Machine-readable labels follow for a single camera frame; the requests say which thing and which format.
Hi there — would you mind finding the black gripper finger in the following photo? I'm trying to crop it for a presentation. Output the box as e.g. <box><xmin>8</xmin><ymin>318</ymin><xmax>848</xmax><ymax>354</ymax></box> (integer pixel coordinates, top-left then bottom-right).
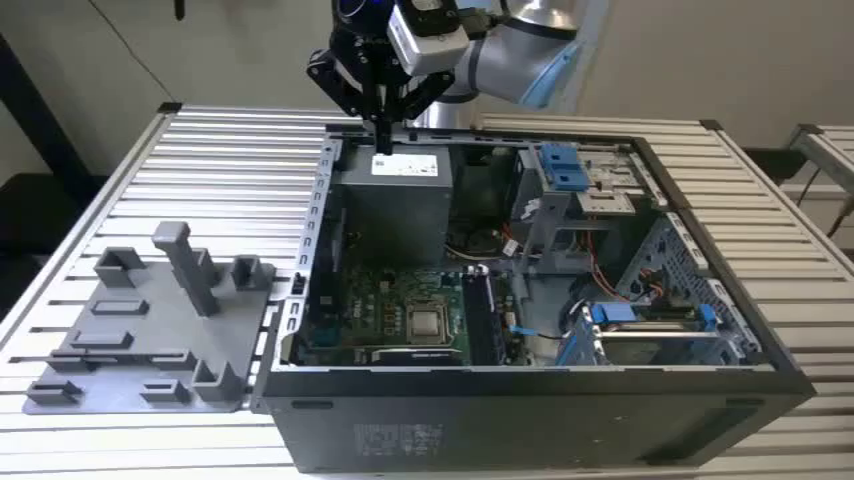
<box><xmin>383</xmin><ymin>72</ymin><xmax>457</xmax><ymax>155</ymax></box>
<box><xmin>306</xmin><ymin>48</ymin><xmax>387</xmax><ymax>155</ymax></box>

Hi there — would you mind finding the grey plastic parts rack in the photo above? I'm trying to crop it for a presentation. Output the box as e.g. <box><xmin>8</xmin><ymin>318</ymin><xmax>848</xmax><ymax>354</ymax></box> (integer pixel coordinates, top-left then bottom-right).
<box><xmin>23</xmin><ymin>221</ymin><xmax>279</xmax><ymax>414</ymax></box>

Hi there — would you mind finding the grey power supply unit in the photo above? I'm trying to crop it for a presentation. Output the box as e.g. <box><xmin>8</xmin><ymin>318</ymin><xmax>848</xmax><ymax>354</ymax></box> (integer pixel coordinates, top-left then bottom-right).
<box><xmin>331</xmin><ymin>144</ymin><xmax>457</xmax><ymax>266</ymax></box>

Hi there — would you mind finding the blue plastic drive latch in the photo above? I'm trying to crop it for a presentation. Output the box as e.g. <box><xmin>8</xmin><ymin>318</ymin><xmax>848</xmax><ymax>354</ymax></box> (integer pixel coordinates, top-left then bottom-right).
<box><xmin>538</xmin><ymin>142</ymin><xmax>593</xmax><ymax>194</ymax></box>

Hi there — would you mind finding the black round fan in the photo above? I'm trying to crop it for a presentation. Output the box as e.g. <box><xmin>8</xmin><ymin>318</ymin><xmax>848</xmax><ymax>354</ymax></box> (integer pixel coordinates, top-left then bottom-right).
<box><xmin>446</xmin><ymin>224</ymin><xmax>506</xmax><ymax>261</ymax></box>

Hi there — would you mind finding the grey metal drive cage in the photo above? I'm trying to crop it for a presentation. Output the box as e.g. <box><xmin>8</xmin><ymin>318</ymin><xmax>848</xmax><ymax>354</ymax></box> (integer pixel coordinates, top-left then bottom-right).
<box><xmin>510</xmin><ymin>139</ymin><xmax>670</xmax><ymax>277</ymax></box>

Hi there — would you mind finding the green motherboard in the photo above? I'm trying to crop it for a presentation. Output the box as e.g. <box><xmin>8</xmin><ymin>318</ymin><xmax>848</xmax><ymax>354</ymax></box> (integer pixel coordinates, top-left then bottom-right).
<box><xmin>292</xmin><ymin>264</ymin><xmax>535</xmax><ymax>367</ymax></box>

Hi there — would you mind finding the CPU socket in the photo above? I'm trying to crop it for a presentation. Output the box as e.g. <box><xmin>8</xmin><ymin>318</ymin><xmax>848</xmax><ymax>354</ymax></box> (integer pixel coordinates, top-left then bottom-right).
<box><xmin>399</xmin><ymin>298</ymin><xmax>457</xmax><ymax>347</ymax></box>

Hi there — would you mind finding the silver CPU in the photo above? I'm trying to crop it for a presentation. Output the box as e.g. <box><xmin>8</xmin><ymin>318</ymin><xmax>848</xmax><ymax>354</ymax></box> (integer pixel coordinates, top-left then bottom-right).
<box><xmin>407</xmin><ymin>309</ymin><xmax>447</xmax><ymax>344</ymax></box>

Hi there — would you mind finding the blue disk carrier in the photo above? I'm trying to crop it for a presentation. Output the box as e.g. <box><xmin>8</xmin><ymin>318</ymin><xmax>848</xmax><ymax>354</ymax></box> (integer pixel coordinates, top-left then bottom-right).
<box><xmin>557</xmin><ymin>302</ymin><xmax>735</xmax><ymax>369</ymax></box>

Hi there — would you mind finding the black graphics card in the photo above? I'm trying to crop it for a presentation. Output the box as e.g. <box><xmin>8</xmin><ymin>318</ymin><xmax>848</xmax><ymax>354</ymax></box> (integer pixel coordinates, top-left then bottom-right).
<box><xmin>359</xmin><ymin>347</ymin><xmax>466</xmax><ymax>368</ymax></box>

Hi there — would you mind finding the black bulky object beside table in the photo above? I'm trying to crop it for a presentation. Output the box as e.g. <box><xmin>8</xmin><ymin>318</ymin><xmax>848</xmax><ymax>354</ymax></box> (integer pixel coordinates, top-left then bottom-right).
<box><xmin>0</xmin><ymin>172</ymin><xmax>102</xmax><ymax>321</ymax></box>

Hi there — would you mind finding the black box behind table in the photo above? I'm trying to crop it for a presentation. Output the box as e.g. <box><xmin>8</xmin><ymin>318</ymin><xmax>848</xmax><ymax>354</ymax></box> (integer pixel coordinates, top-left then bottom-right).
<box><xmin>741</xmin><ymin>146</ymin><xmax>806</xmax><ymax>187</ymax></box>

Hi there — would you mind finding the aluminium side table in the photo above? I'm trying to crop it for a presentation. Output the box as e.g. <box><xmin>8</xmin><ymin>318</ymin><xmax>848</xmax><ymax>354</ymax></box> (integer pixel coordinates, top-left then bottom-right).
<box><xmin>780</xmin><ymin>122</ymin><xmax>854</xmax><ymax>201</ymax></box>

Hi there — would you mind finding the black open PC case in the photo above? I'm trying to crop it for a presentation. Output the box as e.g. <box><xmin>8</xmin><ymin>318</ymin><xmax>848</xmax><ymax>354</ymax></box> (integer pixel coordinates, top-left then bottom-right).
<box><xmin>250</xmin><ymin>122</ymin><xmax>820</xmax><ymax>475</ymax></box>

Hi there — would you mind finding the thin black wall wire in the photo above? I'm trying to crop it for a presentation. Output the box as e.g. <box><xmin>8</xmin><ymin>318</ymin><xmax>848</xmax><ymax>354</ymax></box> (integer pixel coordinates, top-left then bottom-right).
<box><xmin>86</xmin><ymin>0</ymin><xmax>179</xmax><ymax>106</ymax></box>

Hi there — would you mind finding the orange wire bundle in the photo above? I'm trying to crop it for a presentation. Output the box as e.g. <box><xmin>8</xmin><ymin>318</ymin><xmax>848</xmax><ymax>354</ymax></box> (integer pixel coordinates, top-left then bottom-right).
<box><xmin>578</xmin><ymin>212</ymin><xmax>635</xmax><ymax>304</ymax></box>

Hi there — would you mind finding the black slanted frame bar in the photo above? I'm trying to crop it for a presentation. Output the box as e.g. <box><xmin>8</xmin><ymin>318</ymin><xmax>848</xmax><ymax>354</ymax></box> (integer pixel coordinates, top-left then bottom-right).
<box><xmin>0</xmin><ymin>30</ymin><xmax>92</xmax><ymax>177</ymax></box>

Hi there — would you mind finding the blue tipped black wire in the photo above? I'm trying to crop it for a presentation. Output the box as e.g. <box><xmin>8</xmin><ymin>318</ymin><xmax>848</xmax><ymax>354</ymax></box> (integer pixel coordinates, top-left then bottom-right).
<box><xmin>507</xmin><ymin>323</ymin><xmax>569</xmax><ymax>342</ymax></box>

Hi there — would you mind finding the red orange wire plug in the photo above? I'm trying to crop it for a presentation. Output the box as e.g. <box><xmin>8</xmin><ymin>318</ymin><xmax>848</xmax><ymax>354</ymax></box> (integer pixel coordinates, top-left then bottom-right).
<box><xmin>637</xmin><ymin>267</ymin><xmax>670</xmax><ymax>304</ymax></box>

